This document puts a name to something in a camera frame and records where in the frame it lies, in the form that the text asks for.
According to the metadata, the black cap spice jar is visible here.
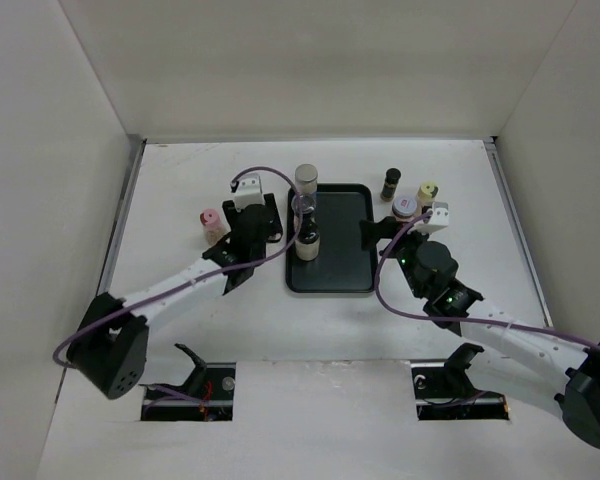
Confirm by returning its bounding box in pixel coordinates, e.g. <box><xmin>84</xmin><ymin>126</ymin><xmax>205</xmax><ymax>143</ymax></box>
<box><xmin>380</xmin><ymin>168</ymin><xmax>401</xmax><ymax>202</ymax></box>

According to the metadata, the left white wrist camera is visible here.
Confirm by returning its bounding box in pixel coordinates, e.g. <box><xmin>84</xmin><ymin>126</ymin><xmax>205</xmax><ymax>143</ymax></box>
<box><xmin>231</xmin><ymin>173</ymin><xmax>265</xmax><ymax>212</ymax></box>

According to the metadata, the white lid sauce jar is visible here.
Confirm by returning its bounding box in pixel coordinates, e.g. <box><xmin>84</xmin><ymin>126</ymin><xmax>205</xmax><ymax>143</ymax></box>
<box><xmin>391</xmin><ymin>195</ymin><xmax>421</xmax><ymax>222</ymax></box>

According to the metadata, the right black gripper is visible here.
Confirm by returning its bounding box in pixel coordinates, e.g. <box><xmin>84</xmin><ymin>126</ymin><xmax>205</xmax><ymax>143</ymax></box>
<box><xmin>360</xmin><ymin>216</ymin><xmax>437</xmax><ymax>299</ymax></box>

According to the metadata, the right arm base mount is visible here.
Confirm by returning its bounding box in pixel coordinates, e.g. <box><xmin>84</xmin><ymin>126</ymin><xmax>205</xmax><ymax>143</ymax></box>
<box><xmin>410</xmin><ymin>343</ymin><xmax>509</xmax><ymax>421</ymax></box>

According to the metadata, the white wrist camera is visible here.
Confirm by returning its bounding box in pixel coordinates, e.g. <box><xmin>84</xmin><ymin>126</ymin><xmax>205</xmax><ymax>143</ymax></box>
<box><xmin>231</xmin><ymin>173</ymin><xmax>265</xmax><ymax>212</ymax></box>
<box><xmin>414</xmin><ymin>202</ymin><xmax>450</xmax><ymax>235</ymax></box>

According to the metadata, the yellow cap spice bottle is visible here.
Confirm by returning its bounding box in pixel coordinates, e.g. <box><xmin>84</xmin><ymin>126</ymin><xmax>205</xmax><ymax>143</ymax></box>
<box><xmin>416</xmin><ymin>181</ymin><xmax>439</xmax><ymax>206</ymax></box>

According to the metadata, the silver lid grain bottle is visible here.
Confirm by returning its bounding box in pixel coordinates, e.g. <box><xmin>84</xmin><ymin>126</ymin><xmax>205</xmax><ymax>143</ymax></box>
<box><xmin>294</xmin><ymin>163</ymin><xmax>318</xmax><ymax>196</ymax></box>

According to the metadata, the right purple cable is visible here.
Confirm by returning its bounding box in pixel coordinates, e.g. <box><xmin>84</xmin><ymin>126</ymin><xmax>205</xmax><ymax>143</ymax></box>
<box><xmin>374</xmin><ymin>209</ymin><xmax>600</xmax><ymax>359</ymax></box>

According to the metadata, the black rectangular tray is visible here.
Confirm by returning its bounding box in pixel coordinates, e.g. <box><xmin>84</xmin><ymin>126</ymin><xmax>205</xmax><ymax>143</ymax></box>
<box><xmin>285</xmin><ymin>183</ymin><xmax>378</xmax><ymax>294</ymax></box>

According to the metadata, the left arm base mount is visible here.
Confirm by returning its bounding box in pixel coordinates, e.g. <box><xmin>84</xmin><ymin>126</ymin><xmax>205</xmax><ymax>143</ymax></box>
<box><xmin>140</xmin><ymin>343</ymin><xmax>237</xmax><ymax>423</ymax></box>

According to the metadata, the pink cap spice bottle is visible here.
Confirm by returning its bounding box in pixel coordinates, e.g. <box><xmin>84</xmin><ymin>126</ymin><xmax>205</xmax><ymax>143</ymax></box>
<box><xmin>199</xmin><ymin>209</ymin><xmax>227</xmax><ymax>246</ymax></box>

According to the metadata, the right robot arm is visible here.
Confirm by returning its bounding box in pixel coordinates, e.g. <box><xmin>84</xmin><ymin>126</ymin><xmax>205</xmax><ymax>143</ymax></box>
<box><xmin>359</xmin><ymin>210</ymin><xmax>600</xmax><ymax>450</ymax></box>

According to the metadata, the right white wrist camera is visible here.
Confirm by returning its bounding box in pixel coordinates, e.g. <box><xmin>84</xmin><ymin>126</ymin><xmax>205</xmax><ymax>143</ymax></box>
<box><xmin>414</xmin><ymin>202</ymin><xmax>450</xmax><ymax>235</ymax></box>

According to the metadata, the clear top pepper grinder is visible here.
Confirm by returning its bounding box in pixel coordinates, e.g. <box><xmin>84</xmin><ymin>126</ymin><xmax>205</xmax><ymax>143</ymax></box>
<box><xmin>291</xmin><ymin>194</ymin><xmax>317</xmax><ymax>217</ymax></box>

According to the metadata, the black lid bottle front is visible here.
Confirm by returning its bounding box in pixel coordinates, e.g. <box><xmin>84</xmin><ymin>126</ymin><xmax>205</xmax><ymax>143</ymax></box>
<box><xmin>295</xmin><ymin>216</ymin><xmax>320</xmax><ymax>262</ymax></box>

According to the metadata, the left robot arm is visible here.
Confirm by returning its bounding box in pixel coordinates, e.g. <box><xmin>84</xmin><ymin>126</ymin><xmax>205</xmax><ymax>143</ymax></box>
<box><xmin>58</xmin><ymin>193</ymin><xmax>283</xmax><ymax>400</ymax></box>

